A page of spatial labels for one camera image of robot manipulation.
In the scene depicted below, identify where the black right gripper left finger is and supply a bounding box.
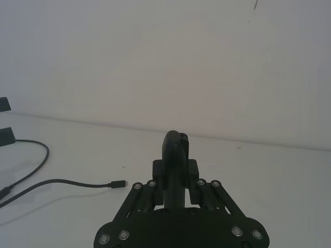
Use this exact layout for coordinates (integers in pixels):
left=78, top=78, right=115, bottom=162
left=113, top=130, right=186, bottom=226

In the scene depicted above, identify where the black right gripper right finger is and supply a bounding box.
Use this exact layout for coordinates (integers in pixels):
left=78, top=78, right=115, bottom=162
left=180, top=132, right=242, bottom=221

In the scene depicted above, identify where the black wedge-shaped block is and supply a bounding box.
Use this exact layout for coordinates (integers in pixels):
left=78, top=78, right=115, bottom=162
left=0, top=127, right=17, bottom=148
left=0, top=97, right=12, bottom=113

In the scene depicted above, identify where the black cable with small plug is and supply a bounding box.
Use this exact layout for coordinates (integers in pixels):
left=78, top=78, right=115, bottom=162
left=0, top=178, right=128, bottom=209

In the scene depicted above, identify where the black looping cable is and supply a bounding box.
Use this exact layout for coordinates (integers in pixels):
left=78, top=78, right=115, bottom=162
left=0, top=139, right=51, bottom=201

